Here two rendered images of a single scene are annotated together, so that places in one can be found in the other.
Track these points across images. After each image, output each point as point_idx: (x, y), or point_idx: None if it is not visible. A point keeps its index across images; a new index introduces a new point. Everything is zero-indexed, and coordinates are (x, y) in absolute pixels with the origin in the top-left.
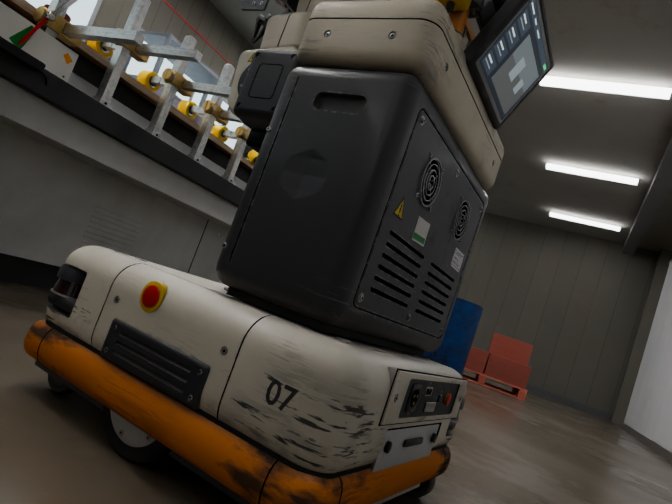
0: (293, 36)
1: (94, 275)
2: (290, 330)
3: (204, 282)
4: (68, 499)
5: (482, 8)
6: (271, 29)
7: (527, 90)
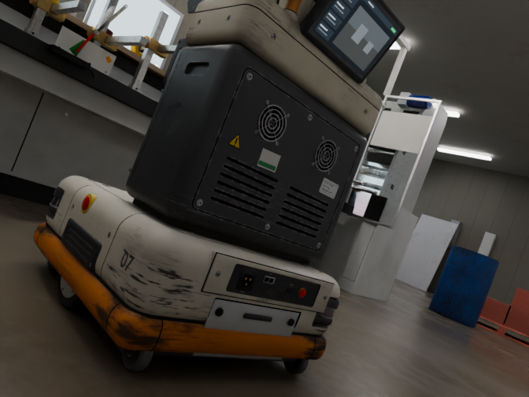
0: None
1: (67, 192)
2: (144, 221)
3: None
4: (3, 313)
5: None
6: None
7: (381, 50)
